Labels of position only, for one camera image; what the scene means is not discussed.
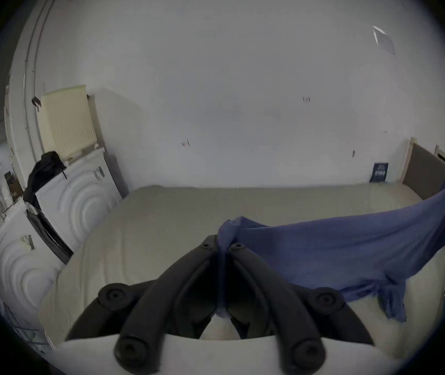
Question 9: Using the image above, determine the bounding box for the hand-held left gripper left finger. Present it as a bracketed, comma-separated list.
[65, 235, 221, 375]

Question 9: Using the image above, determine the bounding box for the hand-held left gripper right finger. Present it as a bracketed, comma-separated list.
[226, 243, 375, 372]

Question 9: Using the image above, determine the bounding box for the dark blue shirt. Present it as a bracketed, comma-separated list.
[216, 156, 445, 323]

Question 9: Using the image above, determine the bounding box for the bed with beige sheet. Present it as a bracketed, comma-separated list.
[38, 184, 445, 360]

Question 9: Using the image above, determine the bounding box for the white washing machine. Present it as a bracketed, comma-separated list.
[0, 199, 71, 324]
[34, 146, 124, 251]

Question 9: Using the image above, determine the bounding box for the small dark blue card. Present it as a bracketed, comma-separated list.
[369, 162, 390, 183]

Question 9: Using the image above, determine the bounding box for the black bag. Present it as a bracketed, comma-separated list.
[22, 151, 69, 211]

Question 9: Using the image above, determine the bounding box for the cream ribbed panel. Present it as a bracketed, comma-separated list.
[36, 85, 100, 161]

